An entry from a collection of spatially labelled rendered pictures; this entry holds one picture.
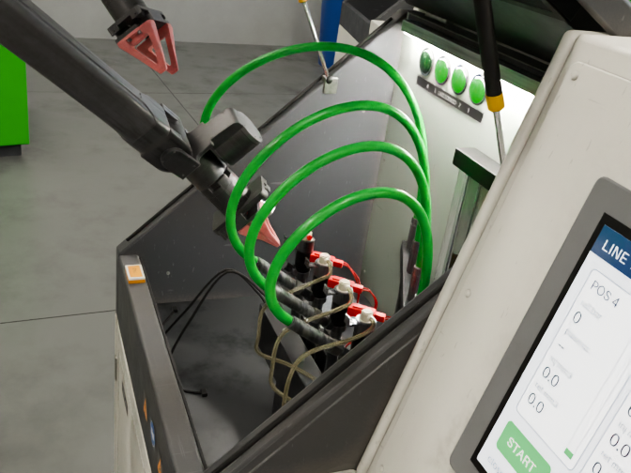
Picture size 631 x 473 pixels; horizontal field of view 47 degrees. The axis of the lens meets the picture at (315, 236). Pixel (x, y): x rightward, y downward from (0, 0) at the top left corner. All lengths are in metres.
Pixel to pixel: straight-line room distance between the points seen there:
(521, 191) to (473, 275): 0.11
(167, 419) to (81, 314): 1.98
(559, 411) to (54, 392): 2.12
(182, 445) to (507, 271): 0.50
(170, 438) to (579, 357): 0.57
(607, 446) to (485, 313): 0.20
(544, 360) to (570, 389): 0.04
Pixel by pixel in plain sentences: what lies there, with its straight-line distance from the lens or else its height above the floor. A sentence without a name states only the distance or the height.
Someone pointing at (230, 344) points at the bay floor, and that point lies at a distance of 1.42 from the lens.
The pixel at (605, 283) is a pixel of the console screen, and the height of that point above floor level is 1.37.
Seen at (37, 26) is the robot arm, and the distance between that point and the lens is 0.90.
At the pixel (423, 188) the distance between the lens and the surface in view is 1.02.
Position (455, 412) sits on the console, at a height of 1.15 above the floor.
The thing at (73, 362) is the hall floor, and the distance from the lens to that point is 2.77.
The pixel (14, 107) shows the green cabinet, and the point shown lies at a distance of 4.45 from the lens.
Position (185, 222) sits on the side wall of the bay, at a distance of 1.46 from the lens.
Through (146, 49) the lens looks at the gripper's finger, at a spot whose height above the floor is 1.36.
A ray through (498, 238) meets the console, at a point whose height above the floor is 1.33.
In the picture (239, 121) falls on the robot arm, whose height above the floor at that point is 1.33.
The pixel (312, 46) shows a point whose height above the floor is 1.42.
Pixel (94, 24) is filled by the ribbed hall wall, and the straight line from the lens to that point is 7.64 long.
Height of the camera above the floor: 1.65
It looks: 26 degrees down
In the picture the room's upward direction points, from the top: 8 degrees clockwise
